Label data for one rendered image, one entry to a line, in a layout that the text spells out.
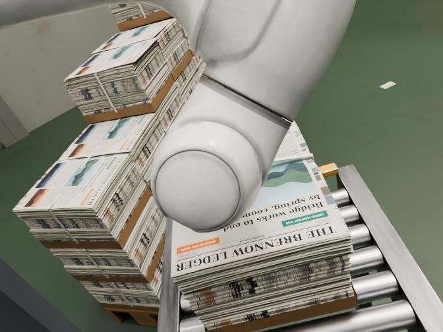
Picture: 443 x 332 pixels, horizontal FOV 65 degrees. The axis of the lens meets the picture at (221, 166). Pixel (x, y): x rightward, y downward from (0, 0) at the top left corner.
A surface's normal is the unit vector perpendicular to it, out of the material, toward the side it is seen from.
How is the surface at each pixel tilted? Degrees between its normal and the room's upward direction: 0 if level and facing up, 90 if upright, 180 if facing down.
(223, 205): 75
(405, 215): 0
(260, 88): 70
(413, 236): 0
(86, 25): 90
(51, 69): 90
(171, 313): 0
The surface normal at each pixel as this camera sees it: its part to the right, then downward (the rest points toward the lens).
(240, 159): 0.68, -0.30
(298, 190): -0.29, -0.75
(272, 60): -0.04, 0.25
